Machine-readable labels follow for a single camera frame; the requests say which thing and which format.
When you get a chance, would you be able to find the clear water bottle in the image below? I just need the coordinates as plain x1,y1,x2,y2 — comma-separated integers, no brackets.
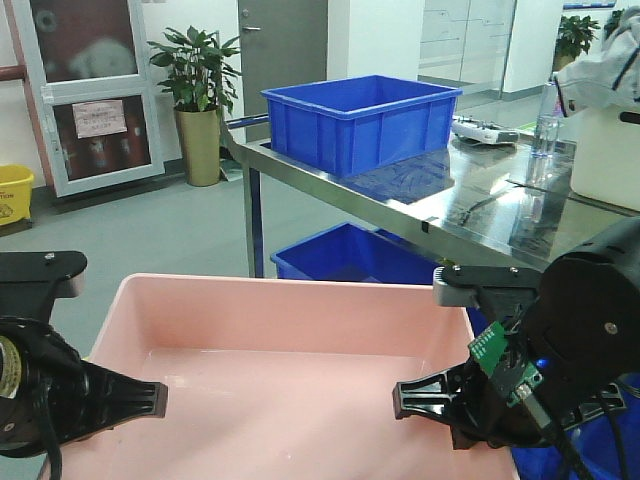
531,81,561,158

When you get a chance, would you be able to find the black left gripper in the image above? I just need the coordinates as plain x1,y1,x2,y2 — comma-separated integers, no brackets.
1,251,168,458

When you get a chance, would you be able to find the white remote controller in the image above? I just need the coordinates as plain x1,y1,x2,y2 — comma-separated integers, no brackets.
451,116,520,145

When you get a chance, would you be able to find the pink plastic bin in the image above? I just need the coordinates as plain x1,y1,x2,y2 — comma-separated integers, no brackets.
62,274,516,479

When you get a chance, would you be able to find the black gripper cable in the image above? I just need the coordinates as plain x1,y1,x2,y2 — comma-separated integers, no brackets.
519,379,640,480

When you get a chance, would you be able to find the plant in gold pot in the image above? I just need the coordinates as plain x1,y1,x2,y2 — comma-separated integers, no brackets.
148,26,241,187

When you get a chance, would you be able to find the distant potted plant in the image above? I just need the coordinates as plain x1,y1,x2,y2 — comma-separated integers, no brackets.
553,15,600,71

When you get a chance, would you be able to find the blue crate under table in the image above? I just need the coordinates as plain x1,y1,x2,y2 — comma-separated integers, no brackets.
271,222,441,285

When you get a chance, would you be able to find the grey door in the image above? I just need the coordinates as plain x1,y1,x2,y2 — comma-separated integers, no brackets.
237,0,328,116

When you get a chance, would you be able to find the blue plastic crate on table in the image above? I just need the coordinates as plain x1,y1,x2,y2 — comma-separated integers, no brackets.
262,75,462,177

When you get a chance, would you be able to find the green circuit board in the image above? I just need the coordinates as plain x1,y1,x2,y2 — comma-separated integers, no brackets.
468,322,544,407

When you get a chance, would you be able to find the yellow mop bucket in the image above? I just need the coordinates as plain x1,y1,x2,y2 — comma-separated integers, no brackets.
1,164,34,226

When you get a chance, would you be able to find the grey jacket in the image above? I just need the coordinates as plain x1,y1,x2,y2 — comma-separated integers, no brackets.
553,6,639,117

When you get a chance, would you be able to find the white framed hydrant cabinet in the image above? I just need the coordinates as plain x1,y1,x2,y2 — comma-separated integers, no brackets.
3,1,164,197

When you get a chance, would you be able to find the cream plastic basket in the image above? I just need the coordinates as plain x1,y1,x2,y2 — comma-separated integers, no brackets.
569,102,640,211

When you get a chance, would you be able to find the stainless steel table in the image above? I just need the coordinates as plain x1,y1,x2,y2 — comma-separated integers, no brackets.
221,115,637,277

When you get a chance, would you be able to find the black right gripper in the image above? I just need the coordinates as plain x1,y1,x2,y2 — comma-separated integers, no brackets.
392,218,639,446

